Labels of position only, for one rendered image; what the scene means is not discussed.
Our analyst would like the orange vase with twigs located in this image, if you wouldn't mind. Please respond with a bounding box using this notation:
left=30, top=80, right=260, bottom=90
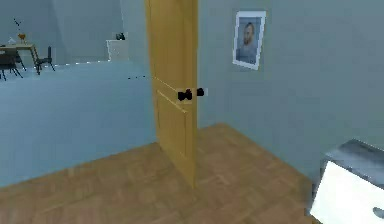
left=13, top=18, right=28, bottom=45

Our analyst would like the yellow wooden room door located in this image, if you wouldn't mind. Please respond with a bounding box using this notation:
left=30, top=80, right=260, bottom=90
left=144, top=0, right=200, bottom=190

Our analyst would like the white framed portrait picture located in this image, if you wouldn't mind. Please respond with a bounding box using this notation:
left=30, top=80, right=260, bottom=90
left=232, top=10, right=267, bottom=71

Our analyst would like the white chest of drawers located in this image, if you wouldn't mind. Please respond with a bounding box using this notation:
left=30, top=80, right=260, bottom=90
left=105, top=39, right=130, bottom=62

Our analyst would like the black dining chair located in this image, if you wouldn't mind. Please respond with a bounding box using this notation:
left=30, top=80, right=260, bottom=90
left=34, top=45, right=56, bottom=73
left=0, top=50, right=27, bottom=82

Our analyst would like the white cabinet with grey top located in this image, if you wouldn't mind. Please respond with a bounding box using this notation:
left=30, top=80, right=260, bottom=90
left=309, top=138, right=384, bottom=224

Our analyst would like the wooden dining table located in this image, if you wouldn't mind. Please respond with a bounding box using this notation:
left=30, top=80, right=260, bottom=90
left=0, top=43, right=42, bottom=76

